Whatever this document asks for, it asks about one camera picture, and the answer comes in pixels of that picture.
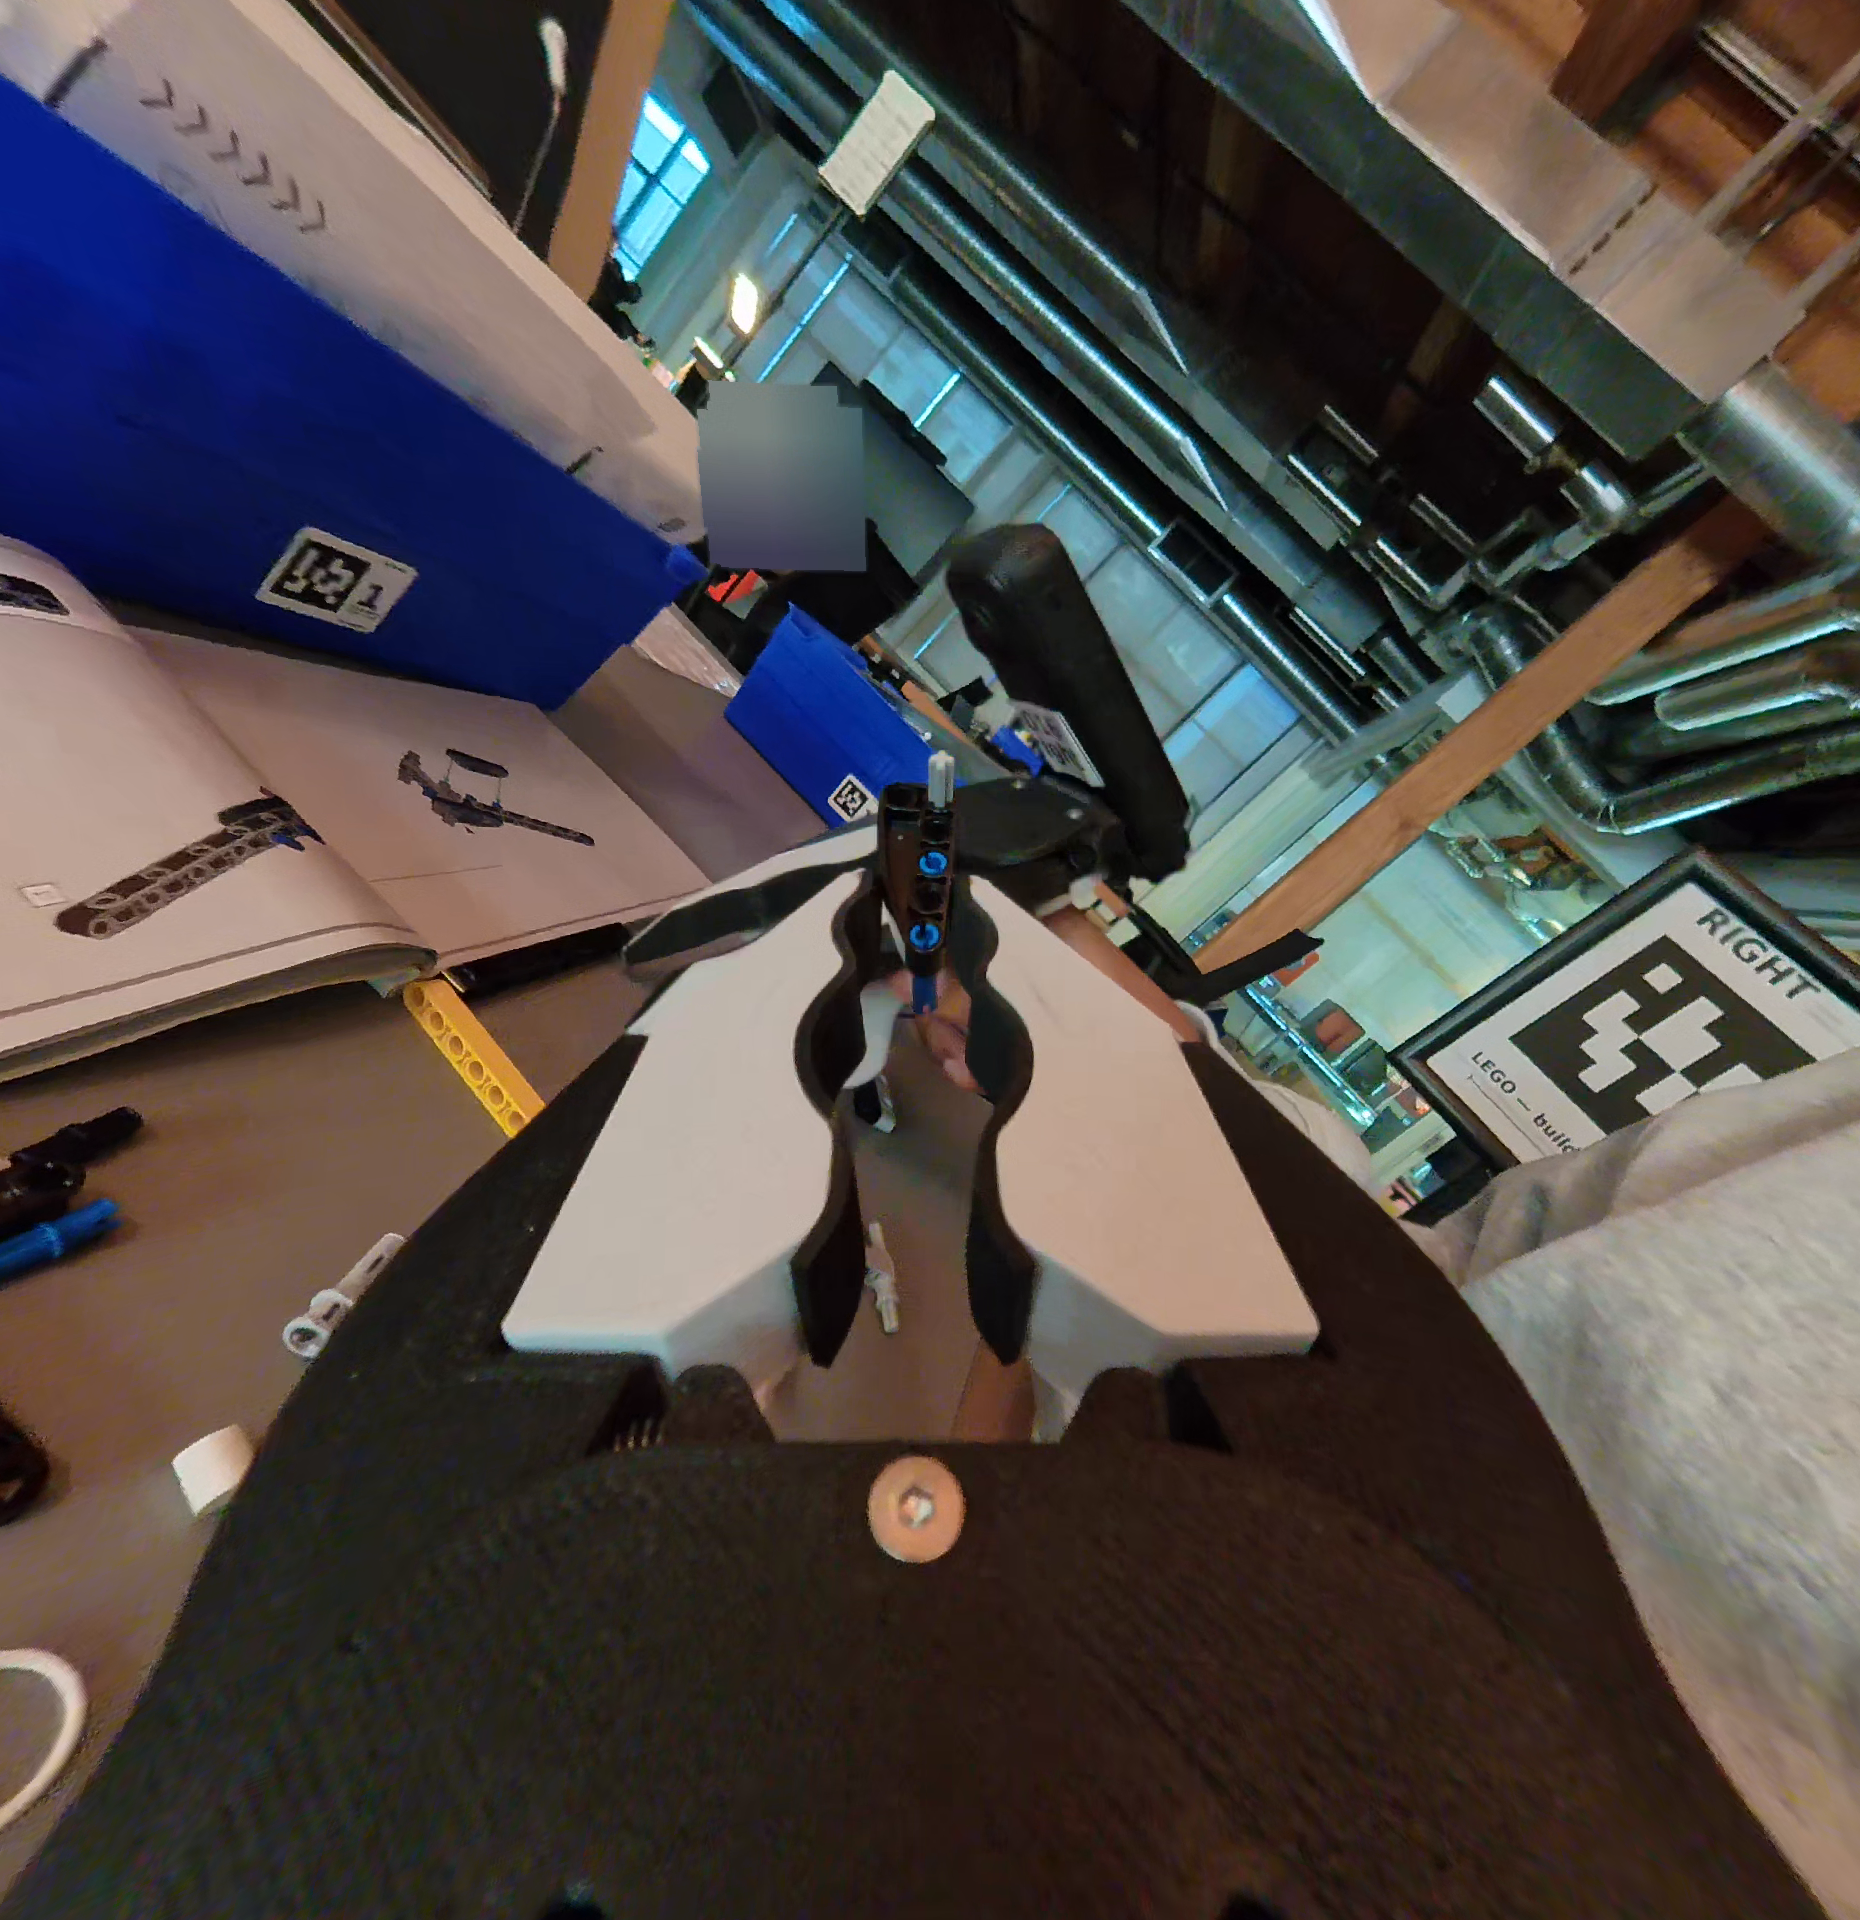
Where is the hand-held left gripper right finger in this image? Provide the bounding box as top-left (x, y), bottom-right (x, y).
top-left (928, 870), bottom-right (1323, 1370)

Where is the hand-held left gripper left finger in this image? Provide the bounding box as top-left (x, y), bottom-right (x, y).
top-left (502, 863), bottom-right (889, 1370)

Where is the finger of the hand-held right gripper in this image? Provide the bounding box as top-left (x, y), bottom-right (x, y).
top-left (622, 846), bottom-right (877, 971)
top-left (847, 975), bottom-right (904, 1130)

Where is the black lego beam with blue pins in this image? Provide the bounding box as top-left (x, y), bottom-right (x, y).
top-left (874, 754), bottom-right (965, 1023)

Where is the person's right forearm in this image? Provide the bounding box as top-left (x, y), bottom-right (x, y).
top-left (1201, 1035), bottom-right (1860, 1920)

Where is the long yellow lego beam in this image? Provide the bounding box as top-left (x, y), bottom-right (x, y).
top-left (401, 975), bottom-right (548, 1136)

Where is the lego instruction booklet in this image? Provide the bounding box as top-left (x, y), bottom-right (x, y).
top-left (0, 525), bottom-right (871, 1096)

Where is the white lego bush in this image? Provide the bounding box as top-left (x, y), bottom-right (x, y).
top-left (170, 1423), bottom-right (258, 1520)

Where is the black lego connector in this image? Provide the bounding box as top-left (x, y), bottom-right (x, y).
top-left (0, 1107), bottom-right (146, 1250)

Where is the blue lego pin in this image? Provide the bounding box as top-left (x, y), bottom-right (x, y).
top-left (0, 1197), bottom-right (126, 1291)

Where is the black lego piece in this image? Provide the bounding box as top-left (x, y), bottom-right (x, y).
top-left (0, 1370), bottom-right (52, 1532)

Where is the person's right hand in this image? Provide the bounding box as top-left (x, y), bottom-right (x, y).
top-left (1042, 899), bottom-right (1220, 1045)

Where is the small blue storage bin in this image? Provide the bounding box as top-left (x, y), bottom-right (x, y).
top-left (723, 603), bottom-right (940, 829)

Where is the long silver ceiling pipe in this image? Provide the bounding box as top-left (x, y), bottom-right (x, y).
top-left (675, 0), bottom-right (1412, 743)

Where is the wooden ceiling beam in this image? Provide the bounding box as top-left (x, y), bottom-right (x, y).
top-left (1192, 496), bottom-right (1788, 978)

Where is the framed tag sign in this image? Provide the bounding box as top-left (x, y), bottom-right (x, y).
top-left (1387, 848), bottom-right (1860, 1209)

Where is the hanging white paper sign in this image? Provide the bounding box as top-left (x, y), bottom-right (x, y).
top-left (816, 69), bottom-right (938, 214)

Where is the white cardboard box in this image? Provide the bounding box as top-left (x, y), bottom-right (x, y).
top-left (0, 0), bottom-right (710, 545)

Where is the bundle of silver pipes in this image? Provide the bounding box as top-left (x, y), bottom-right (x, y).
top-left (1456, 352), bottom-right (1860, 843)

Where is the large blue storage bin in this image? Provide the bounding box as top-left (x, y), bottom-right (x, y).
top-left (0, 58), bottom-right (710, 717)

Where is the thin rod with white tip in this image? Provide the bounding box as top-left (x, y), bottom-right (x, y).
top-left (510, 16), bottom-right (575, 249)

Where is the white rubber band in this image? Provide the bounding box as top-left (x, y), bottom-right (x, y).
top-left (0, 1650), bottom-right (90, 1849)

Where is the large metal air duct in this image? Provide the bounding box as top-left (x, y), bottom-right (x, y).
top-left (1125, 0), bottom-right (1832, 461)

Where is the wooden post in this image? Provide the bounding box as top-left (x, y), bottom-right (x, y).
top-left (546, 0), bottom-right (677, 303)

